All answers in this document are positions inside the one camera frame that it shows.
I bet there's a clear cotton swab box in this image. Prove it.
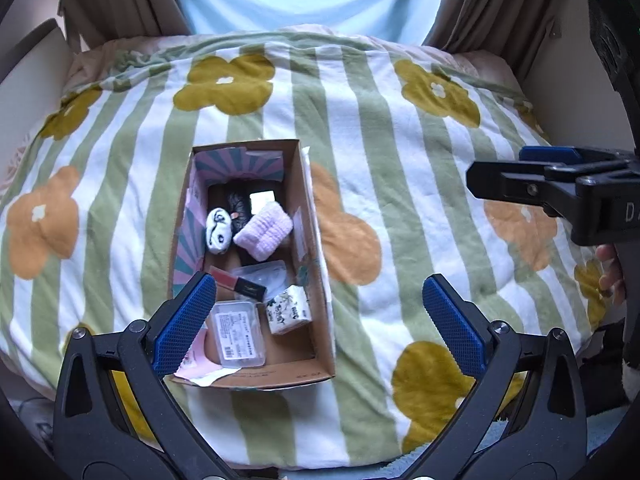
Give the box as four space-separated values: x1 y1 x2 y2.
209 300 266 368

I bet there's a red black lipstick tube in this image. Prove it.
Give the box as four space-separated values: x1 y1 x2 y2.
208 266 266 302

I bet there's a white floral tissue pack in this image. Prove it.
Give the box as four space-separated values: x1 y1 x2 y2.
265 285 312 336

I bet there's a pink towel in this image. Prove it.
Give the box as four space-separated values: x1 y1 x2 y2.
233 202 293 262

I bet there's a black garbage bag roll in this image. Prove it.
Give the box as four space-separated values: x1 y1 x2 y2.
224 186 252 234

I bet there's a person's right hand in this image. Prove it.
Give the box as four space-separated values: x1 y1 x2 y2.
596 245 626 304

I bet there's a clear plastic blister case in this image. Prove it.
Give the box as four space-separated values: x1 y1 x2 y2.
240 260 290 302

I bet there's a green striped floral blanket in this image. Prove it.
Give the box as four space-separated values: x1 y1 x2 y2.
1 27 608 469

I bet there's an open cardboard box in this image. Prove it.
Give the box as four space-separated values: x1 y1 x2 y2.
171 139 335 390

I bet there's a small white blue cube box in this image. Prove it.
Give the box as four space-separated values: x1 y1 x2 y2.
250 190 277 216

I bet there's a white bed headboard cushion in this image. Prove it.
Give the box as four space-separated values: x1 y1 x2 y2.
1 18 73 174

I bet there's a brown curtain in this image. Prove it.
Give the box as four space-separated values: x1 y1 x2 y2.
49 0 194 51

